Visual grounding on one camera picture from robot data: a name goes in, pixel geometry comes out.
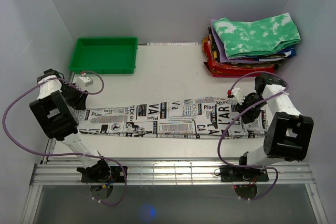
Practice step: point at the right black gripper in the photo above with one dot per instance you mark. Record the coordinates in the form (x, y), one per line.
(249, 116)

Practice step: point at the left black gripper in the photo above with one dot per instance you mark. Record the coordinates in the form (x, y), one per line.
(77, 103)

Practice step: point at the newspaper print trousers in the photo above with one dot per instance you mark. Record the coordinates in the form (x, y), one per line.
(204, 118)

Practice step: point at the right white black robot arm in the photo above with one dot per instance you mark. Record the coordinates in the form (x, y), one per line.
(288, 135)

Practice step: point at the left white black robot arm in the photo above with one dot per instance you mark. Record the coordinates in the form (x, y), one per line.
(55, 110)

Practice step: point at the red folded trousers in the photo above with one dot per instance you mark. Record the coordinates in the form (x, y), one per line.
(232, 70)

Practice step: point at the yellow black folded trousers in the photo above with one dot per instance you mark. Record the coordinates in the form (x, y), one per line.
(213, 48)

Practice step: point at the green tie-dye folded trousers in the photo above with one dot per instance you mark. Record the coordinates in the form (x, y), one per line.
(262, 37)

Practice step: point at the blue folded trousers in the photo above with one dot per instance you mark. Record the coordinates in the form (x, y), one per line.
(286, 53)

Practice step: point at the green plastic tray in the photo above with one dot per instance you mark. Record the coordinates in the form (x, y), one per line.
(105, 55)

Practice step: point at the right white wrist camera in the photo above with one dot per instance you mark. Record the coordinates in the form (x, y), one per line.
(238, 94)

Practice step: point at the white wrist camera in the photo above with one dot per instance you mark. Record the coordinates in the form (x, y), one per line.
(82, 82)
(238, 94)

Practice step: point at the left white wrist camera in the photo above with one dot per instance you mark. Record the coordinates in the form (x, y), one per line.
(82, 82)

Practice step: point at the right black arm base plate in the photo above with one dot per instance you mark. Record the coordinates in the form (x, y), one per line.
(236, 174)

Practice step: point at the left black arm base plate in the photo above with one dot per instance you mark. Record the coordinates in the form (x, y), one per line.
(117, 175)

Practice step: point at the aluminium frame rail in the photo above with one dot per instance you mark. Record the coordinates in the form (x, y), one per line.
(154, 173)

